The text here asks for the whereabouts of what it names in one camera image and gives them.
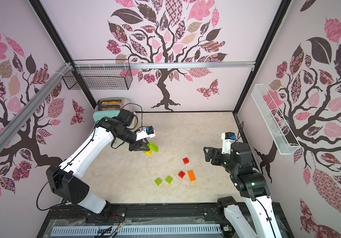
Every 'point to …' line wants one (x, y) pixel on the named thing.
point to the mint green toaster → (109, 107)
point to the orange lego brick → (192, 176)
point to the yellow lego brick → (149, 152)
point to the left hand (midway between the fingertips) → (144, 147)
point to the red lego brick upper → (186, 160)
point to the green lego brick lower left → (158, 181)
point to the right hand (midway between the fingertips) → (211, 152)
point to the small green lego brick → (152, 146)
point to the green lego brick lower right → (169, 179)
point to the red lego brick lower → (181, 174)
